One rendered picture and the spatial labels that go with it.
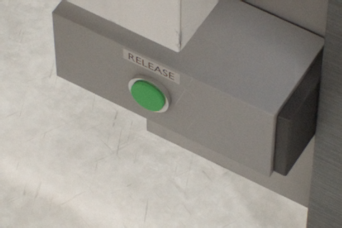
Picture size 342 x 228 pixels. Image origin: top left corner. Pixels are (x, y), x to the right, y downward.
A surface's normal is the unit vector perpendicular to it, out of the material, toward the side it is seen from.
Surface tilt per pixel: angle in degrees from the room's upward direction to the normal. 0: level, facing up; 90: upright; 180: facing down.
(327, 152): 90
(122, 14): 90
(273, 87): 0
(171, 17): 90
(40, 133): 0
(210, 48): 0
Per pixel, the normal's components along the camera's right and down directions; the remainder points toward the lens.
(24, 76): 0.00, -0.60
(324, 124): -0.51, 0.69
